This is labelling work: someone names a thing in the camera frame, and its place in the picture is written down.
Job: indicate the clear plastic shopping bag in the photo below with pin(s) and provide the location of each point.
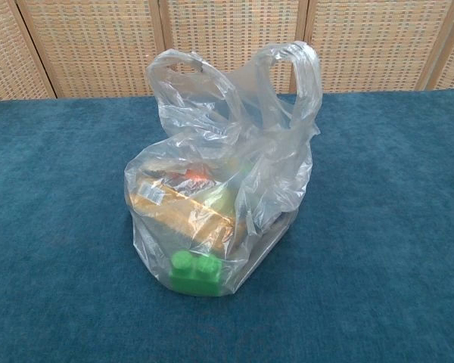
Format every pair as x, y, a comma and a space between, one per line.
227, 125

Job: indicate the blue carpet table cover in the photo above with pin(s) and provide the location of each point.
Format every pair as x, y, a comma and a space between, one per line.
60, 227

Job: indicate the golden snack box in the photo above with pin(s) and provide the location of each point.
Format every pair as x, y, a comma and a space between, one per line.
174, 211

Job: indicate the green toy building block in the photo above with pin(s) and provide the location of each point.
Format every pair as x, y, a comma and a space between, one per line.
194, 278

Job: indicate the pale green item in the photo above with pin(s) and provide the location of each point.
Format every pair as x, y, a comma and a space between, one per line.
224, 202

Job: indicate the woven rattan folding screen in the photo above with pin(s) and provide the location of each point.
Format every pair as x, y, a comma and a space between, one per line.
98, 45

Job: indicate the small orange red item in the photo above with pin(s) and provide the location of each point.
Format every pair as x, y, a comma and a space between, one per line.
197, 175

